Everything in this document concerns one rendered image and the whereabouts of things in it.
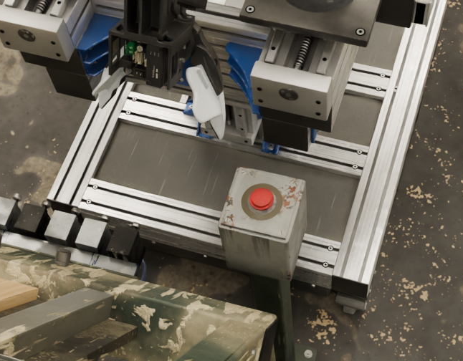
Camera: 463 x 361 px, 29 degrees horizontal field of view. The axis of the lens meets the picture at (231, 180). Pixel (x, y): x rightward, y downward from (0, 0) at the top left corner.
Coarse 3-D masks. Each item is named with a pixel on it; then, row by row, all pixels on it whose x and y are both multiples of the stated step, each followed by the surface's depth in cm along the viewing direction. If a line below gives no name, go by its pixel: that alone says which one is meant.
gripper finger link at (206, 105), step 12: (192, 72) 98; (204, 72) 98; (192, 84) 97; (204, 84) 99; (204, 96) 99; (216, 96) 99; (192, 108) 96; (204, 108) 98; (216, 108) 100; (204, 120) 97; (216, 120) 101; (216, 132) 102
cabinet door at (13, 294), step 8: (0, 280) 147; (8, 280) 148; (0, 288) 141; (8, 288) 142; (16, 288) 144; (24, 288) 145; (32, 288) 146; (0, 296) 136; (8, 296) 137; (16, 296) 139; (24, 296) 142; (32, 296) 145; (0, 304) 134; (8, 304) 137; (16, 304) 140
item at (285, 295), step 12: (252, 276) 169; (264, 276) 167; (264, 288) 172; (276, 288) 170; (288, 288) 181; (264, 300) 178; (276, 300) 176; (288, 300) 185; (276, 312) 182; (288, 312) 190; (288, 324) 195; (276, 336) 196; (288, 336) 200; (276, 348) 203; (288, 348) 205; (276, 360) 212; (288, 360) 211
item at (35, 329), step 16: (48, 304) 129; (64, 304) 131; (80, 304) 133; (96, 304) 137; (0, 320) 115; (16, 320) 117; (32, 320) 118; (48, 320) 120; (64, 320) 125; (80, 320) 131; (96, 320) 138; (0, 336) 108; (16, 336) 110; (32, 336) 115; (48, 336) 121; (64, 336) 126; (0, 352) 107; (16, 352) 112; (32, 352) 116
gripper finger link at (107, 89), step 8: (120, 56) 101; (104, 72) 103; (120, 72) 102; (104, 80) 99; (112, 80) 103; (120, 80) 103; (96, 88) 99; (104, 88) 103; (112, 88) 104; (104, 96) 105; (112, 96) 105; (104, 104) 105
